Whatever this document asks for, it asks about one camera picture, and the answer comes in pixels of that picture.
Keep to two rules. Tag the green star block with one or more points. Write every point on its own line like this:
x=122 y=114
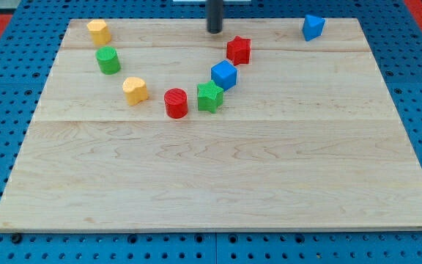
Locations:
x=209 y=96

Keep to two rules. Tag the red star block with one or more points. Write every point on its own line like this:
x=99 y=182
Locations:
x=238 y=50

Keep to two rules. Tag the red cylinder block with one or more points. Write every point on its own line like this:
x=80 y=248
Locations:
x=176 y=103

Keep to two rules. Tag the blue cube block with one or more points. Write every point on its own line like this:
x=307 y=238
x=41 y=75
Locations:
x=224 y=74

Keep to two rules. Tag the light wooden board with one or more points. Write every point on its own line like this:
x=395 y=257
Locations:
x=308 y=140

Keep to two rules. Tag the yellow heart block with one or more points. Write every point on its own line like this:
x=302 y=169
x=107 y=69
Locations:
x=135 y=90

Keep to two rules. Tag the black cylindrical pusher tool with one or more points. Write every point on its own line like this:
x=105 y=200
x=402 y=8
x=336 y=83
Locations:
x=214 y=16

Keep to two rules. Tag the green cylinder block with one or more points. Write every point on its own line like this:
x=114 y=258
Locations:
x=108 y=61

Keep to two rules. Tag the yellow pentagon block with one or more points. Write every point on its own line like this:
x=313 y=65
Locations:
x=99 y=31

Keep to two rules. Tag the blue triangular block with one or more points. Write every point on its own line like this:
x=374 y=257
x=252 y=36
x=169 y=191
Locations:
x=312 y=27

